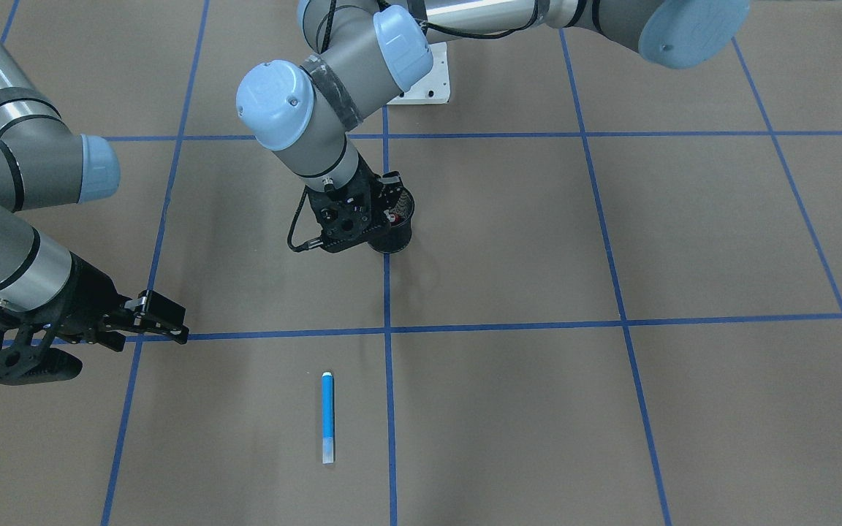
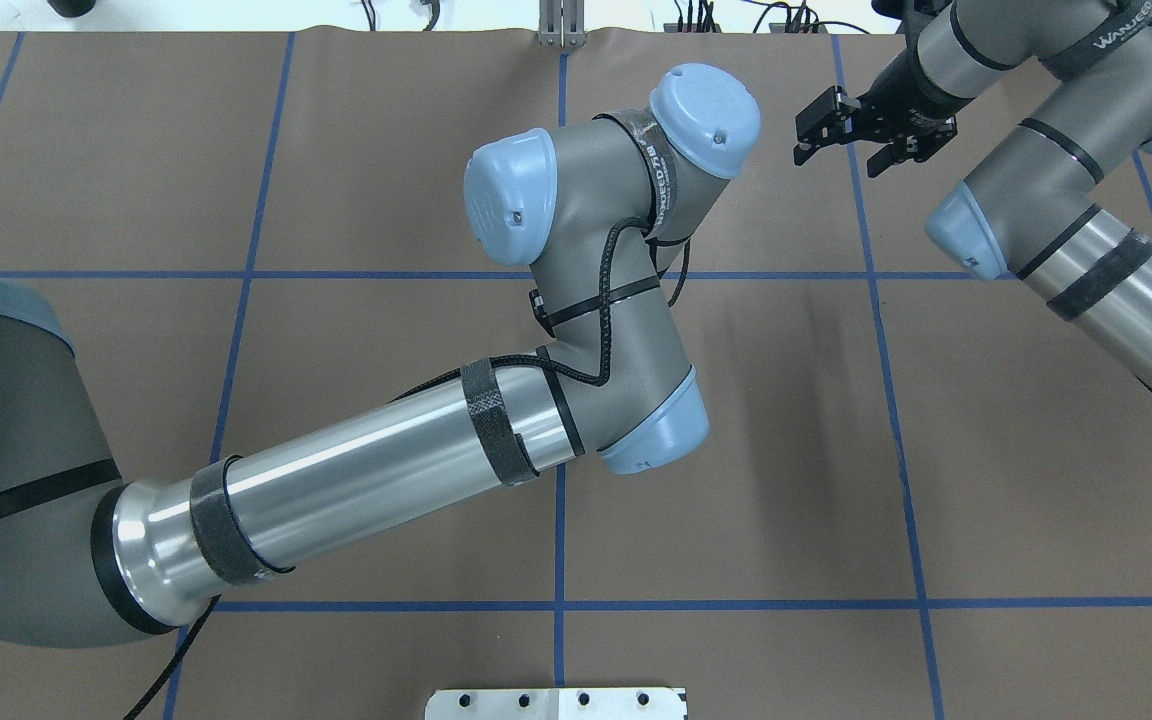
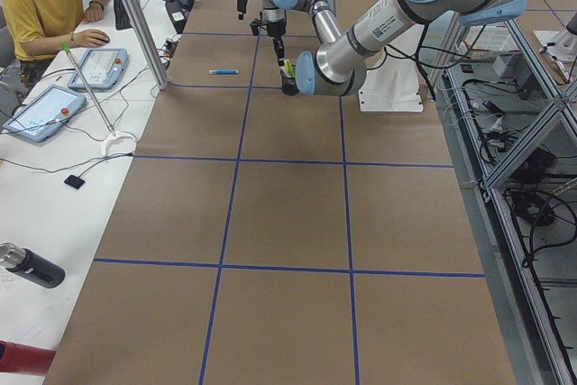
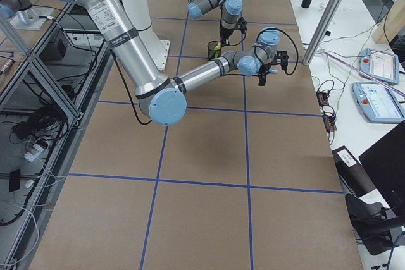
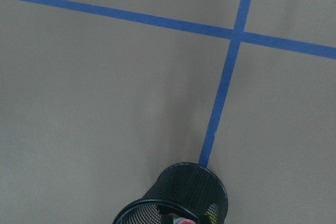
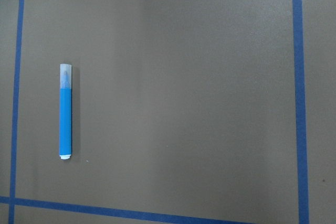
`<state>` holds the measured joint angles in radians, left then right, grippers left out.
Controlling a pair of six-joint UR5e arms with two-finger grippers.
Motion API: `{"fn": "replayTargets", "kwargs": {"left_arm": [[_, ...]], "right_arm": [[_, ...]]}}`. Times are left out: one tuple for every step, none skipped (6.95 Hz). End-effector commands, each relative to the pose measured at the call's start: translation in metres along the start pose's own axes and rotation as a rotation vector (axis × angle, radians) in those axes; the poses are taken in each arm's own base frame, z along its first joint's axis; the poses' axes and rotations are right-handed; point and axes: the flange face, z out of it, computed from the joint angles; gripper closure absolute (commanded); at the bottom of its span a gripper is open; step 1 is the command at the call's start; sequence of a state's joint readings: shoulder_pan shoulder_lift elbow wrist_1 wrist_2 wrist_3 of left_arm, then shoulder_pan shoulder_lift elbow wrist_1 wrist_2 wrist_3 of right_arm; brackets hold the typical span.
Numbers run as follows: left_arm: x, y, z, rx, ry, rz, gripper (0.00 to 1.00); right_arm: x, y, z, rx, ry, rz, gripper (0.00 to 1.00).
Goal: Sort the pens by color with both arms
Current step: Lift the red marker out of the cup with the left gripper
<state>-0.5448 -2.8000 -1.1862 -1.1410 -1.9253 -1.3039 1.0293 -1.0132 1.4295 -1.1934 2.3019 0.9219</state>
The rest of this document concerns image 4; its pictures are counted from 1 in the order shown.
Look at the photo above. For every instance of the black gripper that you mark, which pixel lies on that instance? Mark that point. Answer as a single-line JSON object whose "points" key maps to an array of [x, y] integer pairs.
{"points": [[224, 33], [262, 70]]}

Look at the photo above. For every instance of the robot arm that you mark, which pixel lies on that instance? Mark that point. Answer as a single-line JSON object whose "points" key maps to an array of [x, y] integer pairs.
{"points": [[162, 98], [231, 19]]}

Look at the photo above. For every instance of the aluminium frame rail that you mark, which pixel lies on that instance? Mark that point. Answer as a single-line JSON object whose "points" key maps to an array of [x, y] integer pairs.
{"points": [[90, 66]]}

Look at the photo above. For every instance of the small black electronics board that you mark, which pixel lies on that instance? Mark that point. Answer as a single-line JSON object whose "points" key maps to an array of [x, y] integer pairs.
{"points": [[327, 111]]}

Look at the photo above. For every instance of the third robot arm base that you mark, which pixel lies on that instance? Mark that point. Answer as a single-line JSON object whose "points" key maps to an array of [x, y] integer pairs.
{"points": [[22, 13]]}

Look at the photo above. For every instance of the black mesh pen holder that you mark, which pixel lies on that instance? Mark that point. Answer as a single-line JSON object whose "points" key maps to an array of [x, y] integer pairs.
{"points": [[211, 54]]}

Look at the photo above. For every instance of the teach pendant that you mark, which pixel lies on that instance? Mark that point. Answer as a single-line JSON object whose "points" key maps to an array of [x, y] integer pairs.
{"points": [[380, 64], [378, 104]]}

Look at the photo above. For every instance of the lower teach pendant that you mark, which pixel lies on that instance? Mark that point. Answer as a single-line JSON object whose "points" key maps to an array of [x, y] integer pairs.
{"points": [[378, 104]]}

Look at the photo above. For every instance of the green pen white cap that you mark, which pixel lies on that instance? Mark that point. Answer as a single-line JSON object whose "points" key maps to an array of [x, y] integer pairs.
{"points": [[217, 47]]}

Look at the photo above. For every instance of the brown box white label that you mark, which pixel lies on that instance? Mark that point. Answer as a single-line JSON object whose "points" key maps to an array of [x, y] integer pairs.
{"points": [[352, 172]]}

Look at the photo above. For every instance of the black power adapter box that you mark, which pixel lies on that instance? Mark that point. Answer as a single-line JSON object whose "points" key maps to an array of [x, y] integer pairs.
{"points": [[56, 48]]}

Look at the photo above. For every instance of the upper teach pendant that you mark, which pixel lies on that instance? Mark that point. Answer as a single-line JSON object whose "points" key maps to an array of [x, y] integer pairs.
{"points": [[380, 64]]}

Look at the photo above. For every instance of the aluminium frame post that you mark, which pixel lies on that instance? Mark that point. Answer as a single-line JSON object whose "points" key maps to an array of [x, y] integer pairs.
{"points": [[320, 31]]}

